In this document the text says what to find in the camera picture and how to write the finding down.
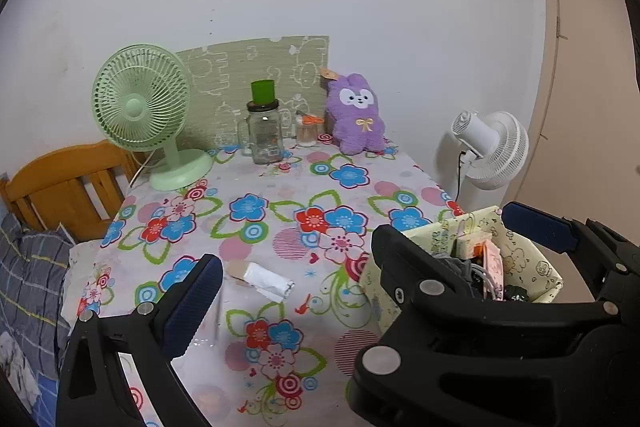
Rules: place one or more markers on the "beige door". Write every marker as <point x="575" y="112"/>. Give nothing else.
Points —
<point x="590" y="107"/>

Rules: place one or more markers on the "green desk fan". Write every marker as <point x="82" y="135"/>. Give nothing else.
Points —
<point x="135" y="107"/>

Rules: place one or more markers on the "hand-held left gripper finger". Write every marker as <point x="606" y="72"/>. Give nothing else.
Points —
<point x="195" y="302"/>

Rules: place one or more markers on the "blue plaid bedding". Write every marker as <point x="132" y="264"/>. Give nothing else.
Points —
<point x="30" y="272"/>

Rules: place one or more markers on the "crumpled white wrapper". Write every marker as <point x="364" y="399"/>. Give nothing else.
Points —
<point x="265" y="282"/>

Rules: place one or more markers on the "green cartoon wall mat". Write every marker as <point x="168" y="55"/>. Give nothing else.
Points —
<point x="235" y="62"/>

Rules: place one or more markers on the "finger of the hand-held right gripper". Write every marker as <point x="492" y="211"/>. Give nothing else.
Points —
<point x="400" y="257"/>
<point x="537" y="224"/>

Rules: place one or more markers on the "pink packet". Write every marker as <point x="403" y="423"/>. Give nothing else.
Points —
<point x="493" y="259"/>

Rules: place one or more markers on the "glass jar green lid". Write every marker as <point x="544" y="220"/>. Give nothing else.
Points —
<point x="262" y="137"/>

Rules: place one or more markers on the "cotton swab jar orange lid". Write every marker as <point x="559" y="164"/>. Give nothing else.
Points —
<point x="307" y="134"/>

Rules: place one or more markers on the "wooden bed headboard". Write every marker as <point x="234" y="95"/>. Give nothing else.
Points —
<point x="60" y="167"/>

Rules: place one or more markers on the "orange white tissue pack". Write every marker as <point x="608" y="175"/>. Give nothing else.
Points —
<point x="470" y="249"/>

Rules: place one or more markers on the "cartoon print storage box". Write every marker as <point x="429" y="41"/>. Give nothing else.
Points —
<point x="530" y="267"/>

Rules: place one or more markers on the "floral tablecloth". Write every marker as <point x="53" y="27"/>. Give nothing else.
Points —
<point x="280" y="187"/>

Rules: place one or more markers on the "white standing fan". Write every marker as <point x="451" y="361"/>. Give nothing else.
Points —
<point x="495" y="147"/>

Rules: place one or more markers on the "purple plush toy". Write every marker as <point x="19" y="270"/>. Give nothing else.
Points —
<point x="357" y="127"/>

